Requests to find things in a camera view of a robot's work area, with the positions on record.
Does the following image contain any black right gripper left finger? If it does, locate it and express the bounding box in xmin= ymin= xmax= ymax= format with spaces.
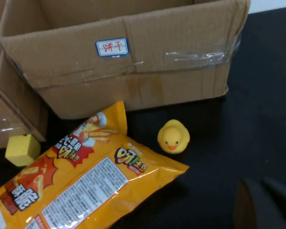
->
xmin=233 ymin=178 xmax=275 ymax=229

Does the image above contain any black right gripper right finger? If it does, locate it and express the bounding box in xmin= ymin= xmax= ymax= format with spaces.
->
xmin=261 ymin=176 xmax=286 ymax=229

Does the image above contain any large yellow chips bag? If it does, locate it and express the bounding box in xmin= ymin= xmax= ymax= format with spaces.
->
xmin=0 ymin=100 xmax=190 ymax=229

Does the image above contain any yellow rubber duck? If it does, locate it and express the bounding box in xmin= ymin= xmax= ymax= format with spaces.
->
xmin=157 ymin=119 xmax=191 ymax=155

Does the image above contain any labelled brown cardboard box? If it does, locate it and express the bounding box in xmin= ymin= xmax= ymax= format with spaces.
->
xmin=0 ymin=0 xmax=251 ymax=120

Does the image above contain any yellow foam cube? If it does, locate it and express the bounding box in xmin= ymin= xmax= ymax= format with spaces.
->
xmin=4 ymin=134 xmax=41 ymax=167

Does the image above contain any plain brown cardboard box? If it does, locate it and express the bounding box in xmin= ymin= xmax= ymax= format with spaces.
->
xmin=0 ymin=0 xmax=48 ymax=150

